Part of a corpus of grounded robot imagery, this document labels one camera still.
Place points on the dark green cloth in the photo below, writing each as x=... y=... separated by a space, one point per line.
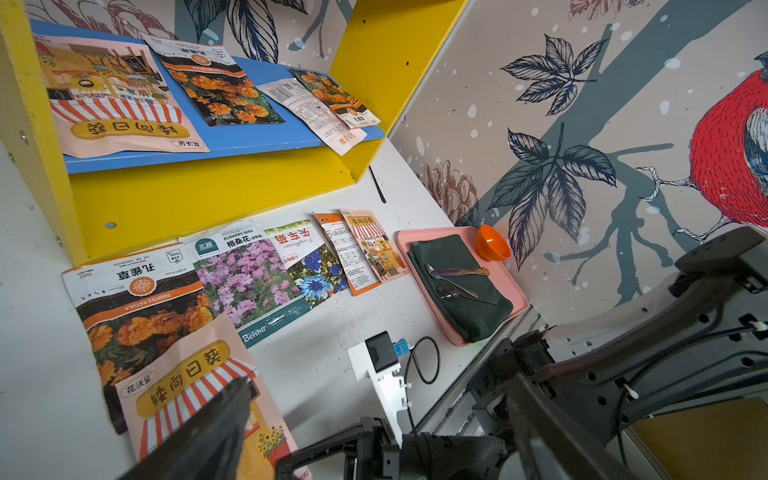
x=472 y=320

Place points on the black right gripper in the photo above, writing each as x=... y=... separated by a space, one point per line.
x=369 y=451

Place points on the blue flower seed bag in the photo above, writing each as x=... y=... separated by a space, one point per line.
x=313 y=267

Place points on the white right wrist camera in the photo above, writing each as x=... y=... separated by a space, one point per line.
x=375 y=359

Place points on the orange bowl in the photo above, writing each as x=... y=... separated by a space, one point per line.
x=491 y=245

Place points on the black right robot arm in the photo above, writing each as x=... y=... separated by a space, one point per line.
x=698 y=338

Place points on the white text seed bag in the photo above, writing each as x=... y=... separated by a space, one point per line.
x=318 y=117

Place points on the large shop seed bag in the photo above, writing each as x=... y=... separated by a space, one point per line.
x=108 y=97

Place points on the marigold seed bag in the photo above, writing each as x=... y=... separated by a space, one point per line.
x=220 y=90
x=133 y=309
x=347 y=107

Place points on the yellow wooden shelf unit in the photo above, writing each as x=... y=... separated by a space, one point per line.
x=384 y=54

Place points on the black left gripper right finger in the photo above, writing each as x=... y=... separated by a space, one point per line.
x=550 y=444

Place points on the pink tray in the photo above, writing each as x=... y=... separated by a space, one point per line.
x=499 y=275

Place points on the purple flower seed bag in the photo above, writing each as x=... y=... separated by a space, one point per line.
x=244 y=277

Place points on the pink shop seed bag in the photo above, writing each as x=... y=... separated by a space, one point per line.
x=163 y=396

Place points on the small metal spoon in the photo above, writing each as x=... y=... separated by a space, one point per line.
x=449 y=292

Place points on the orange back-side seed bag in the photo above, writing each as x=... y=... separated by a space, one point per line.
x=359 y=273

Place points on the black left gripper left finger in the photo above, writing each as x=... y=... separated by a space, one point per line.
x=208 y=446

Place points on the shop picture seed bag top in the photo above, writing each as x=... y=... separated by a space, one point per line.
x=376 y=244

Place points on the colourful handled spoon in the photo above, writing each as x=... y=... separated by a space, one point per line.
x=456 y=272

